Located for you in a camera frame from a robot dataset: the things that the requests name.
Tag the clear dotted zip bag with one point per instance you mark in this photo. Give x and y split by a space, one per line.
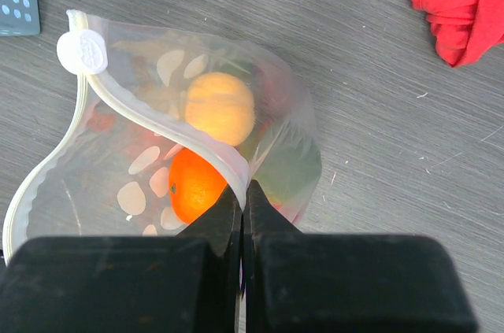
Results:
109 174

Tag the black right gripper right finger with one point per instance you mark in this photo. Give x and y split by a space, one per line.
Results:
261 218

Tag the green orange fruit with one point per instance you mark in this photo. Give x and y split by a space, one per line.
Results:
246 71

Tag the red apple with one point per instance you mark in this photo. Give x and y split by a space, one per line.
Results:
292 210

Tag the red cloth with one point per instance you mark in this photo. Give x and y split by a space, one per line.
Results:
464 30

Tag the yellow lemon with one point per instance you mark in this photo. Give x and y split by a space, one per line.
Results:
222 106

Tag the yellow green mango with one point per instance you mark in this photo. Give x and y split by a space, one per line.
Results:
284 159

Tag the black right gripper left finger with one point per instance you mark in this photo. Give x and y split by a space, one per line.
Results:
220 225

